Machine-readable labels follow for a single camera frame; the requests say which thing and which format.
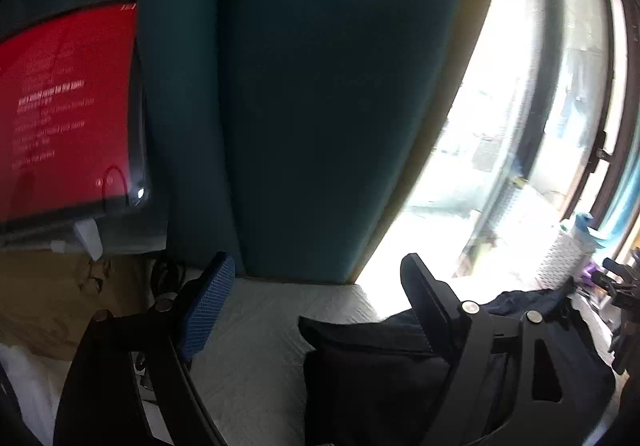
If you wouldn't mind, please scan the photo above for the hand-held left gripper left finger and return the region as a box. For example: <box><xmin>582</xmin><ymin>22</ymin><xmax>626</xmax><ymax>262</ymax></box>
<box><xmin>52</xmin><ymin>252</ymin><xmax>237</xmax><ymax>446</ymax></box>

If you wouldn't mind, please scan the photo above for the brown cardboard box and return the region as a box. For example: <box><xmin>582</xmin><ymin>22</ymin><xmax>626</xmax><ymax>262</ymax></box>
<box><xmin>0</xmin><ymin>248</ymin><xmax>157</xmax><ymax>362</ymax></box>

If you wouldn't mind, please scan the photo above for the purple cloth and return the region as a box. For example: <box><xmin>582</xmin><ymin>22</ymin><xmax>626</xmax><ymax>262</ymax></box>
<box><xmin>581</xmin><ymin>262</ymin><xmax>609</xmax><ymax>288</ymax></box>

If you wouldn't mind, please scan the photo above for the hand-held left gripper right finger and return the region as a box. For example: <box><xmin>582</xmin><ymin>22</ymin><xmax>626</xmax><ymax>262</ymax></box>
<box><xmin>400</xmin><ymin>253</ymin><xmax>571</xmax><ymax>446</ymax></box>

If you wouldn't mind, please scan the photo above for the white cloth pile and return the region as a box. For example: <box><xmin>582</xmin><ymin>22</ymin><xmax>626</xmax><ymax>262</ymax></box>
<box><xmin>0</xmin><ymin>343</ymin><xmax>73</xmax><ymax>446</ymax></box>

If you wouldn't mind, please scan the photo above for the tablet with red screen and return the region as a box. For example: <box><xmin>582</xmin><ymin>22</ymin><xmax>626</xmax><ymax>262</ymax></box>
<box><xmin>0</xmin><ymin>0</ymin><xmax>152</xmax><ymax>249</ymax></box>

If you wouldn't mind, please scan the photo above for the white perforated basket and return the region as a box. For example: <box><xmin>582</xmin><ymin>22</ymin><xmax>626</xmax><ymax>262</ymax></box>
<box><xmin>534</xmin><ymin>221</ymin><xmax>597</xmax><ymax>293</ymax></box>

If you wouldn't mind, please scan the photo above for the blue item on basket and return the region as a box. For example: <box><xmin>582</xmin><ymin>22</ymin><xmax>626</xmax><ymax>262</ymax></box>
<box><xmin>571</xmin><ymin>212</ymin><xmax>609</xmax><ymax>241</ymax></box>

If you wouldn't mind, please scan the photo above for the yellow curtain beside teal curtain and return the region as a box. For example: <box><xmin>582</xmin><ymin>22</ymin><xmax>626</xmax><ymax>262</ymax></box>
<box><xmin>347</xmin><ymin>0</ymin><xmax>513</xmax><ymax>286</ymax></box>

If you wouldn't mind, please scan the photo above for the black t-shirt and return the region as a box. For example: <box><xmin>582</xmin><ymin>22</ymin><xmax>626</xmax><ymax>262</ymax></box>
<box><xmin>299</xmin><ymin>276</ymin><xmax>617</xmax><ymax>446</ymax></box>

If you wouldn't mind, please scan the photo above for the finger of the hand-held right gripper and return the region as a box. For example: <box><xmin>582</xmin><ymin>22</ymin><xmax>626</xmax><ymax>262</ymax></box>
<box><xmin>591</xmin><ymin>272</ymin><xmax>628</xmax><ymax>294</ymax></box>
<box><xmin>601</xmin><ymin>257</ymin><xmax>636</xmax><ymax>279</ymax></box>

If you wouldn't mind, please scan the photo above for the white textured bedspread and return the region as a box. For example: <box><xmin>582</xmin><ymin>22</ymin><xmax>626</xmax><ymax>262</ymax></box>
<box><xmin>132</xmin><ymin>273</ymin><xmax>401</xmax><ymax>446</ymax></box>

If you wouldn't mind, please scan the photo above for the dark sliding door frame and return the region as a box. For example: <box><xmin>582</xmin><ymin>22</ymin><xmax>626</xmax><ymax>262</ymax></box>
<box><xmin>560</xmin><ymin>0</ymin><xmax>640</xmax><ymax>237</ymax></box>

